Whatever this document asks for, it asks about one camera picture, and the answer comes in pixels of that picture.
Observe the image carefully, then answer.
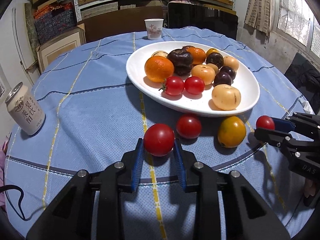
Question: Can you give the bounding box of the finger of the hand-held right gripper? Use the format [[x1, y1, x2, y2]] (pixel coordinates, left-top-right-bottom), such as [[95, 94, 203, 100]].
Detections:
[[254, 127, 295, 151], [271, 112, 320, 139]]

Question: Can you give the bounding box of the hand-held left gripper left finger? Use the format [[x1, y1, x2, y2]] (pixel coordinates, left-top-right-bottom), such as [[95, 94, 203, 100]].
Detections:
[[26, 139, 145, 240]]

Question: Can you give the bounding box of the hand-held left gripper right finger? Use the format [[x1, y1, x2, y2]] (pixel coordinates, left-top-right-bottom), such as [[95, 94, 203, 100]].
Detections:
[[174, 139, 292, 240]]

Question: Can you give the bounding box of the red cherry tomato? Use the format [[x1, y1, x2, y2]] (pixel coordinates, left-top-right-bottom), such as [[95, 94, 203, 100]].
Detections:
[[143, 123, 175, 157], [256, 115, 275, 130], [159, 76, 185, 96], [176, 114, 202, 140], [184, 76, 205, 95]]

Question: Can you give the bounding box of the yellow orange tomato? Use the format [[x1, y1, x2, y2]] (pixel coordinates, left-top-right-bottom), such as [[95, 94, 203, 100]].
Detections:
[[217, 116, 247, 148]]

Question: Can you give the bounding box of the white round plate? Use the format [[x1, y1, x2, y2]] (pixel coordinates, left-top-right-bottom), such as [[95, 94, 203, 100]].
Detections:
[[126, 41, 260, 117]]

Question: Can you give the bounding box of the person's right hand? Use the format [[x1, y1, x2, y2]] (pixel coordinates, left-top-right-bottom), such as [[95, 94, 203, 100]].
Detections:
[[302, 179, 317, 198]]

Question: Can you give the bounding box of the crumpled white tissue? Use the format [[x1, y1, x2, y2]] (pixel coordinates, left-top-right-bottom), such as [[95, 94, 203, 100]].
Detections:
[[301, 99, 314, 114]]

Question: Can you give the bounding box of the black jacket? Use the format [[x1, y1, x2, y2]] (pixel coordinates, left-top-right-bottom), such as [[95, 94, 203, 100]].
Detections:
[[292, 62, 320, 100]]

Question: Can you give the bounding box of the black chair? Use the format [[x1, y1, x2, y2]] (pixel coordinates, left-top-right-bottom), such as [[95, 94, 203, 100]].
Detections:
[[284, 52, 320, 100]]

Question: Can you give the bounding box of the blue checked tablecloth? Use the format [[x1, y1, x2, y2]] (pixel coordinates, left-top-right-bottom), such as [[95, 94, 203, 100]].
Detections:
[[5, 26, 315, 240]]

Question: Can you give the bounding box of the window with metal grille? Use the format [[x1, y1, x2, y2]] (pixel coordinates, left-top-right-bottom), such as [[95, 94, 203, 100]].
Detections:
[[276, 0, 320, 53]]

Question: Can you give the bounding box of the beige checked curtain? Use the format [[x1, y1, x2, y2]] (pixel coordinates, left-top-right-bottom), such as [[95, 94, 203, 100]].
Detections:
[[244, 0, 278, 35]]

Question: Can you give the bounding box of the beige drink can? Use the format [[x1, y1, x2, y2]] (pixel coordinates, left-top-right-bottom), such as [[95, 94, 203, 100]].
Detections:
[[5, 82, 46, 136]]

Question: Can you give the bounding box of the black glossy panel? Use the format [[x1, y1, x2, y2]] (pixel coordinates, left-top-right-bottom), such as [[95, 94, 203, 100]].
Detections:
[[167, 1, 238, 40]]

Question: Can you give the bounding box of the white paper cup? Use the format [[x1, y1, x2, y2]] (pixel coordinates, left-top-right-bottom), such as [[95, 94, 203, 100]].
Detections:
[[144, 19, 164, 40]]

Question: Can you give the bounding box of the brown board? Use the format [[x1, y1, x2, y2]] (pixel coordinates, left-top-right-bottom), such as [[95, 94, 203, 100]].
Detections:
[[77, 6, 169, 43]]

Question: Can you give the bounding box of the pile of blue patterned boxes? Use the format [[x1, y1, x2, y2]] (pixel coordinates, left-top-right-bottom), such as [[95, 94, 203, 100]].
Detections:
[[34, 1, 77, 44]]

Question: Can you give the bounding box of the white leaning board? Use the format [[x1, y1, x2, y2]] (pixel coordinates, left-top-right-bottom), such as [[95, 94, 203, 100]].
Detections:
[[11, 5, 38, 80]]

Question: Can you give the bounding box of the white metal shelf rack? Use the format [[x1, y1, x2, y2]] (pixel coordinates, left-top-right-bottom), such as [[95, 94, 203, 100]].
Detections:
[[71, 0, 237, 20]]

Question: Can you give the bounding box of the black cable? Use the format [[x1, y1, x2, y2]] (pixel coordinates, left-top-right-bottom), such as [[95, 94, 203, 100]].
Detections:
[[0, 185, 28, 222]]

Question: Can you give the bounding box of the beige picture frame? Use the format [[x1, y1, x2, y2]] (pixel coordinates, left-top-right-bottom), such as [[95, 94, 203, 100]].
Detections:
[[36, 24, 87, 73]]

